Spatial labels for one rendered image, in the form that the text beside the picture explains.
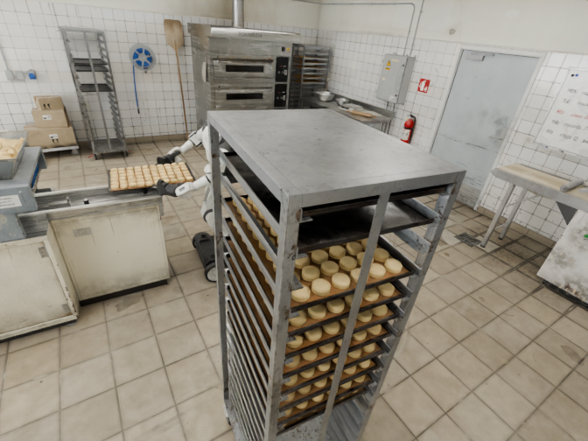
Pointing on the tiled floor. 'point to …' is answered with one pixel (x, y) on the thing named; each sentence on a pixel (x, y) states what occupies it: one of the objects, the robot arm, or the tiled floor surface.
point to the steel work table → (350, 113)
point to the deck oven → (240, 68)
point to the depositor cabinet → (35, 284)
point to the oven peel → (172, 28)
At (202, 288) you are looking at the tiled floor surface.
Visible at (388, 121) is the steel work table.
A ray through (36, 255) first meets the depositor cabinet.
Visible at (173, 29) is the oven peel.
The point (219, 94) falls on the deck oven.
